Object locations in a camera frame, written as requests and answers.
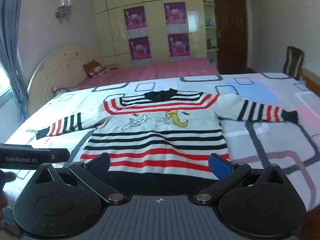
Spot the cream curved headboard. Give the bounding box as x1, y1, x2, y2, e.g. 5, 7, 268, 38
27, 45, 100, 105

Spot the purple wall poster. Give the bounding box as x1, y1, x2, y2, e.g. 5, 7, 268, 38
123, 6, 148, 38
164, 2, 188, 33
128, 36, 152, 67
167, 33, 190, 60

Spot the blue grey curtain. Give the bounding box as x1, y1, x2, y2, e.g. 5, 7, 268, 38
0, 0, 30, 117

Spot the striped knit sweater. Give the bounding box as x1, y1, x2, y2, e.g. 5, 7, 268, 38
36, 89, 299, 181

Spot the orange plaid pillow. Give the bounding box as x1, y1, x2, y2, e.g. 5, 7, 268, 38
83, 60, 108, 78

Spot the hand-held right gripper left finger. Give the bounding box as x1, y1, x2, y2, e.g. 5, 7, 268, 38
32, 152, 127, 204

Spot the pink bed sheet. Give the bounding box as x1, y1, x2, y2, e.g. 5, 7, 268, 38
75, 57, 220, 90

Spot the cream open shelf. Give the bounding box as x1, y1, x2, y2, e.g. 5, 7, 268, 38
201, 0, 220, 65

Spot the person's left hand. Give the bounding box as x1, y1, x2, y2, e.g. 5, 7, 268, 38
0, 171, 17, 230

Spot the glass wall lamp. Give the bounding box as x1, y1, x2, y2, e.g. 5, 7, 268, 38
55, 0, 73, 19

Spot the brown wooden door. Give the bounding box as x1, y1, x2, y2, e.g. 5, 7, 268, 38
212, 0, 250, 74

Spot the red patterned white pillow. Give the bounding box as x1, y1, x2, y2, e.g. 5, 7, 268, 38
51, 85, 80, 97

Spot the window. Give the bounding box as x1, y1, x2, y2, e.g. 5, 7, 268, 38
0, 66, 12, 97

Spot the wooden chair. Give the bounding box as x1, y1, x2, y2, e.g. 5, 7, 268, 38
282, 46, 305, 80

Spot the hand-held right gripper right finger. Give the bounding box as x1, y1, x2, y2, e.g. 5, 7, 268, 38
195, 153, 290, 204

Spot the patterned bed sheet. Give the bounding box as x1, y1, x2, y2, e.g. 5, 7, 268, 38
0, 72, 320, 215

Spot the wooden bed frame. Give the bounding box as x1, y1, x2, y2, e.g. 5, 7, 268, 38
300, 68, 320, 93

